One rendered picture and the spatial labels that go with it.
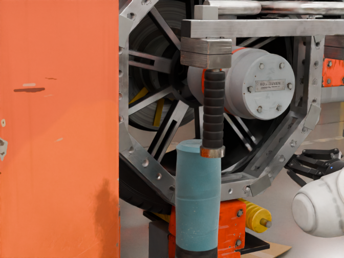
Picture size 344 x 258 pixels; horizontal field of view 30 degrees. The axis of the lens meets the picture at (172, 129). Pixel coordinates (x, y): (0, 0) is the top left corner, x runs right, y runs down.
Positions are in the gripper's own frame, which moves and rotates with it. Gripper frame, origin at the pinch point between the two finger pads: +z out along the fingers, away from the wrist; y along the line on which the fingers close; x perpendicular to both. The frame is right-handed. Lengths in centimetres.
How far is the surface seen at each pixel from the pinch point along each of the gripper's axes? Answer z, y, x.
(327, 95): 10.4, 24.6, -6.6
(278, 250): 75, 0, -89
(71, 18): -42, -25, 75
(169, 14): 21.0, 9.1, 38.7
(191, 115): 21.0, -4.0, 15.9
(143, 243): 110, -31, -59
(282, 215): 110, 22, -112
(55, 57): -42, -30, 73
